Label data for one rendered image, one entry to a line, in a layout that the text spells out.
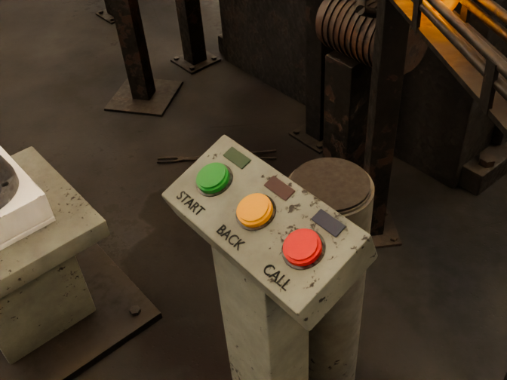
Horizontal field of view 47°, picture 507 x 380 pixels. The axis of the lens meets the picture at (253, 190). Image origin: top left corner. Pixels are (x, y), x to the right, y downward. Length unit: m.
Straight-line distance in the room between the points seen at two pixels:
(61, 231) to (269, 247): 0.58
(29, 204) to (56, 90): 1.08
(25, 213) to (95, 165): 0.66
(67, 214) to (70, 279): 0.16
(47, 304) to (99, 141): 0.71
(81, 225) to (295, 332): 0.51
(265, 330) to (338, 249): 0.17
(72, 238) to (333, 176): 0.51
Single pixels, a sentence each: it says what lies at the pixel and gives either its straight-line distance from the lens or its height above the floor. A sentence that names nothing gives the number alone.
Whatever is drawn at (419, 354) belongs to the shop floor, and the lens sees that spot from 1.27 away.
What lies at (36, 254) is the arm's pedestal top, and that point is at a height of 0.30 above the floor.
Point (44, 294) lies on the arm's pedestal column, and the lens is 1.24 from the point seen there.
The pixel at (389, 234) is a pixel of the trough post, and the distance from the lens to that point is 1.45.
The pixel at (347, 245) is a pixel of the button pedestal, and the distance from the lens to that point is 0.60.
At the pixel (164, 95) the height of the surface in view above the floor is 0.01.
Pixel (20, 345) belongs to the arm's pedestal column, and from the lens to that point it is 1.31.
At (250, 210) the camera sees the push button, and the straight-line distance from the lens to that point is 0.64.
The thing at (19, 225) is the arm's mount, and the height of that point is 0.33.
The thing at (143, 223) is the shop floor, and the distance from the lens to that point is 1.53.
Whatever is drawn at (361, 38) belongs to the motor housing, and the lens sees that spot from 1.21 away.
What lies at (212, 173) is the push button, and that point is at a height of 0.61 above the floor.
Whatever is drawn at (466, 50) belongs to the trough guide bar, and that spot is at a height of 0.70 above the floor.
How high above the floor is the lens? 1.05
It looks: 42 degrees down
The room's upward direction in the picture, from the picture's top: 5 degrees counter-clockwise
